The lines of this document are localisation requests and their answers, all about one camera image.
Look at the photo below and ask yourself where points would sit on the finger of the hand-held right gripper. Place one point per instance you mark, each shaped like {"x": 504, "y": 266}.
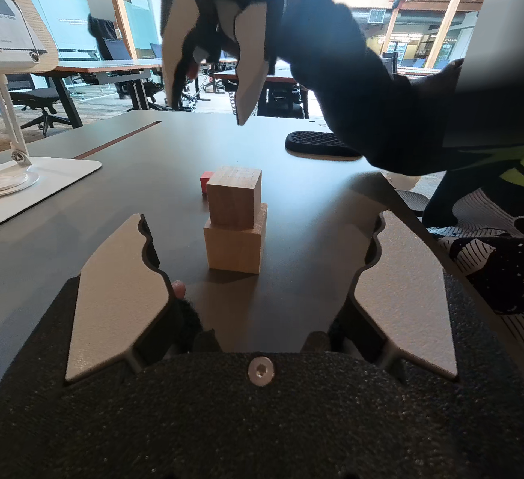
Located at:
{"x": 176, "y": 45}
{"x": 250, "y": 62}

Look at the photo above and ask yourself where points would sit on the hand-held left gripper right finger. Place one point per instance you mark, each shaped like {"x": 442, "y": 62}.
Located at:
{"x": 405, "y": 303}

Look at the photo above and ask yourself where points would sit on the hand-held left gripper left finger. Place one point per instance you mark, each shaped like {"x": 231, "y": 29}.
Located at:
{"x": 119, "y": 307}

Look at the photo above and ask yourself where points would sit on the small red cube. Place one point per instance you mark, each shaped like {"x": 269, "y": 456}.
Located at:
{"x": 205, "y": 183}

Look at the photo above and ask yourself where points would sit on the large wooden cube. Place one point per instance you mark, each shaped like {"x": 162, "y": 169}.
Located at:
{"x": 234, "y": 246}

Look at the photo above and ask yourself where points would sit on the medium wooden cube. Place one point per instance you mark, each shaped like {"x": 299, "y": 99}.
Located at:
{"x": 234, "y": 198}

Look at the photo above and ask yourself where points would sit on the person's right forearm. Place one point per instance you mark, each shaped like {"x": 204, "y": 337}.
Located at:
{"x": 385, "y": 94}

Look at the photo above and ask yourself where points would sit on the wooden office table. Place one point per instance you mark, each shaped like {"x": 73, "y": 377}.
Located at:
{"x": 278, "y": 78}
{"x": 106, "y": 66}

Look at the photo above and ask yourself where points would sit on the person's printed shirt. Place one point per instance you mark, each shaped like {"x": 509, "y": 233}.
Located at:
{"x": 487, "y": 242}

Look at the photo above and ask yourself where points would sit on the black office chair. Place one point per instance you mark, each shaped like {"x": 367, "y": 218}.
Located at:
{"x": 37, "y": 102}
{"x": 413, "y": 199}

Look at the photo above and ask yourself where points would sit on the black wrist rest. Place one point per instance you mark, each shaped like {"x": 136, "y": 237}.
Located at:
{"x": 321, "y": 145}

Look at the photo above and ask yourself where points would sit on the white instruction sheet stand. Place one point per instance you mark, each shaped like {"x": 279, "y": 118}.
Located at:
{"x": 41, "y": 29}

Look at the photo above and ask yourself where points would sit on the white document stand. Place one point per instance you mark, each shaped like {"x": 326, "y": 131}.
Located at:
{"x": 37, "y": 184}

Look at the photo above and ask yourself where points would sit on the printed instruction sheet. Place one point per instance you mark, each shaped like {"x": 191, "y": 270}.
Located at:
{"x": 15, "y": 29}

